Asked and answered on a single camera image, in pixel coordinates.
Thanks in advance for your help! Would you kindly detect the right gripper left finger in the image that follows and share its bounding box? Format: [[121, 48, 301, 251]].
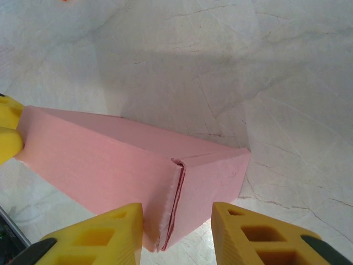
[[8, 203, 145, 265]]

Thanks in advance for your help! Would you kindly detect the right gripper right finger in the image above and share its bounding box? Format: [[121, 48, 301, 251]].
[[211, 202, 350, 265]]

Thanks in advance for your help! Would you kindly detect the pink paper box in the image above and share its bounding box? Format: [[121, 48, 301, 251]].
[[15, 105, 252, 252]]

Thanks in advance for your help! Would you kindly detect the long aluminium frame rail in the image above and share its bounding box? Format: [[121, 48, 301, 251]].
[[0, 204, 33, 249]]

